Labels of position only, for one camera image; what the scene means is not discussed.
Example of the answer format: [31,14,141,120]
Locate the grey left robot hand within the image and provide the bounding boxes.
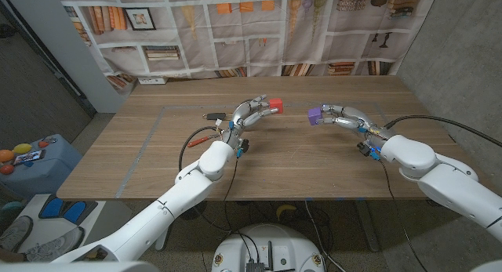
[221,94,281,146]

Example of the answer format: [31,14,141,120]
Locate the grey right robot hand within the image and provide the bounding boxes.
[319,103,387,147]

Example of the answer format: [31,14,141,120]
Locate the purple magnetic cube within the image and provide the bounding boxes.
[307,107,323,126]

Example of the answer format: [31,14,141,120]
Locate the printed bookshelf backdrop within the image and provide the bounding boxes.
[56,0,440,80]

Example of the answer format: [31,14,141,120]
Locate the yellow curved object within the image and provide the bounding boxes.
[275,204,298,221]

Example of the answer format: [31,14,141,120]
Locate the white power strip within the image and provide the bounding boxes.
[137,76,169,85]

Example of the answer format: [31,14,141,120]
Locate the grey table leg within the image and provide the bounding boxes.
[355,199,381,252]

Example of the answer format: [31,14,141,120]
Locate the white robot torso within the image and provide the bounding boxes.
[211,223,326,272]

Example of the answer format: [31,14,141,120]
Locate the white table leg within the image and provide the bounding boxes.
[155,228,172,252]

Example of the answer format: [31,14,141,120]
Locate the blue-grey stool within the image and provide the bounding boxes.
[0,133,82,198]

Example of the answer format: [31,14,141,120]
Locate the white foot pedal blue pads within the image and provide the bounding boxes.
[9,193,133,261]

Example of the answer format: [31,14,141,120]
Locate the phone with colourful screen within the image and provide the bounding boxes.
[13,149,46,166]

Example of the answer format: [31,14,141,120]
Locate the teal round object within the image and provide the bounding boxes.
[0,201,24,222]

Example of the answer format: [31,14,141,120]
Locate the metal sieve black handle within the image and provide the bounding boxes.
[202,101,252,126]

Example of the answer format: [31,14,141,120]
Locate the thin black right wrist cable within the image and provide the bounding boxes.
[376,158,429,272]

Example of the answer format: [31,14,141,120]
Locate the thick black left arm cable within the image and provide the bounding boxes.
[178,125,219,173]

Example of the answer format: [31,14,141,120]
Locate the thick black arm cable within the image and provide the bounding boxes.
[384,114,502,149]
[178,125,219,173]

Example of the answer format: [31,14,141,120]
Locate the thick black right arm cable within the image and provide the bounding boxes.
[384,114,502,149]

